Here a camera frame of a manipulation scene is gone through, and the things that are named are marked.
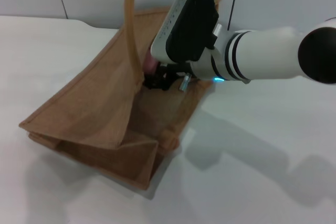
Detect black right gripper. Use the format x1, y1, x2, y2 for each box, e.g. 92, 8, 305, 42
143, 62, 194, 92

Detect pink peach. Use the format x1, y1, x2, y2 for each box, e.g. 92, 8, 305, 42
145, 50, 159, 74

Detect brown woven handbag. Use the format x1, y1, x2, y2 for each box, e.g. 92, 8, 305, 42
18, 0, 222, 191

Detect right arm cable with plug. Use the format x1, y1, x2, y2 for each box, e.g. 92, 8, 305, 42
179, 73, 192, 92

